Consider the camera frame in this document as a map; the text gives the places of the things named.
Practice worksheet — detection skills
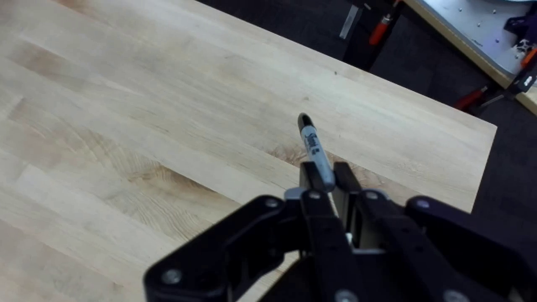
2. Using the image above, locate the red handled clamp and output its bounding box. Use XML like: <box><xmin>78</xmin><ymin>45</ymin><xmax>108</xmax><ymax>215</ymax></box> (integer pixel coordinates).
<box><xmin>451</xmin><ymin>82</ymin><xmax>491</xmax><ymax>111</ymax></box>

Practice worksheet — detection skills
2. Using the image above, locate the orange handled clamp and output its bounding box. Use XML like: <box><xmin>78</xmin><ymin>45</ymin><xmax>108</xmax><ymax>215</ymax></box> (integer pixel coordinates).
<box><xmin>365</xmin><ymin>0</ymin><xmax>402</xmax><ymax>50</ymax></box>

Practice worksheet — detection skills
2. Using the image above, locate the black tool with orange tip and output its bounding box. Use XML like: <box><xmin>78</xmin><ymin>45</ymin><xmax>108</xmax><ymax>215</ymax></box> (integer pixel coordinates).
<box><xmin>479</xmin><ymin>44</ymin><xmax>537</xmax><ymax>111</ymax></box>

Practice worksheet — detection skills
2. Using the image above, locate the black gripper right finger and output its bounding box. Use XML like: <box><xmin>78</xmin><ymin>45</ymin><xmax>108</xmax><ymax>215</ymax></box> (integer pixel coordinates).
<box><xmin>333</xmin><ymin>159</ymin><xmax>537</xmax><ymax>302</ymax></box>

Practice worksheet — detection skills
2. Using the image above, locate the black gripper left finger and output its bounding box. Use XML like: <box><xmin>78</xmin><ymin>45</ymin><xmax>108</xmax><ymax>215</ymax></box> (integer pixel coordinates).
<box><xmin>142</xmin><ymin>159</ymin><xmax>358</xmax><ymax>302</ymax></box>

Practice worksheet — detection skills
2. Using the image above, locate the black sharpie marker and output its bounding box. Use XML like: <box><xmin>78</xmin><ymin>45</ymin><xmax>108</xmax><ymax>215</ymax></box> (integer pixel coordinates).
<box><xmin>295</xmin><ymin>112</ymin><xmax>337</xmax><ymax>193</ymax></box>

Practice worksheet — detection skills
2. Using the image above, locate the grey metal plate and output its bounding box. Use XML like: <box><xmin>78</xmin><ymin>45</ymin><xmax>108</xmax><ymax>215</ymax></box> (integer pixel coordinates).
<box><xmin>420</xmin><ymin>0</ymin><xmax>537</xmax><ymax>81</ymax></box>

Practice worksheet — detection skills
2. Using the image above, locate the wooden side table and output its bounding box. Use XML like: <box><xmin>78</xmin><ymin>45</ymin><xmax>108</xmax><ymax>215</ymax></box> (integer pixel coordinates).
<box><xmin>402</xmin><ymin>0</ymin><xmax>537</xmax><ymax>117</ymax></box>

